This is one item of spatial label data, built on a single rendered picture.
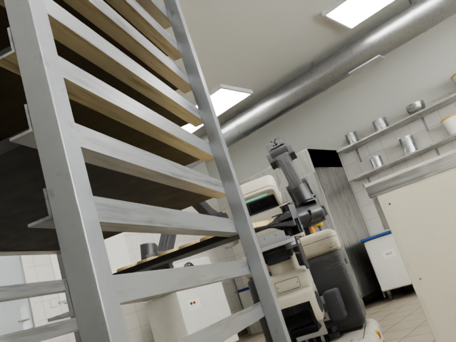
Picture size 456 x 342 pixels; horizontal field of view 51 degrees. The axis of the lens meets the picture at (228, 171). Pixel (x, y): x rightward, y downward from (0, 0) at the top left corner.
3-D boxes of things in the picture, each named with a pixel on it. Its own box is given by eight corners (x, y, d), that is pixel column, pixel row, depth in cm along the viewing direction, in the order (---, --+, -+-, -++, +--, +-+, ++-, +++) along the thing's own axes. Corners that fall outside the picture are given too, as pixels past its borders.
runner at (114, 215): (230, 237, 105) (226, 224, 106) (241, 233, 105) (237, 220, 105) (28, 227, 45) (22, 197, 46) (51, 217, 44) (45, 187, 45)
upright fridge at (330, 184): (393, 294, 614) (336, 150, 663) (364, 311, 544) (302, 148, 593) (306, 316, 697) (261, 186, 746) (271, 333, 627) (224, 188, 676)
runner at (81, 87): (206, 162, 110) (202, 150, 110) (217, 158, 109) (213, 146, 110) (-7, 62, 49) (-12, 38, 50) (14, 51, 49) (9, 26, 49)
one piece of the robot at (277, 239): (260, 283, 237) (247, 242, 242) (312, 267, 231) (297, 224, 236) (252, 287, 222) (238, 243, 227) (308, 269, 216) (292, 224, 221)
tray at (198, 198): (73, 251, 115) (72, 245, 115) (222, 194, 106) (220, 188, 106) (-223, 258, 59) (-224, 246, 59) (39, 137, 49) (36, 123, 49)
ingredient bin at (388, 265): (383, 303, 555) (359, 240, 573) (401, 292, 606) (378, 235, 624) (428, 292, 525) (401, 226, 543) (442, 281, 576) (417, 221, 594)
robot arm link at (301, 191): (328, 216, 164) (306, 226, 165) (313, 187, 168) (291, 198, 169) (326, 209, 153) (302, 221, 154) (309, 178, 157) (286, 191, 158)
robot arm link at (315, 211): (328, 214, 155) (318, 221, 160) (317, 195, 158) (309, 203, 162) (311, 219, 152) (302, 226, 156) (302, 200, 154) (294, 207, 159)
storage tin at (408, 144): (421, 150, 587) (414, 134, 593) (416, 150, 574) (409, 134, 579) (408, 157, 598) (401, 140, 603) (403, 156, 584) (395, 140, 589)
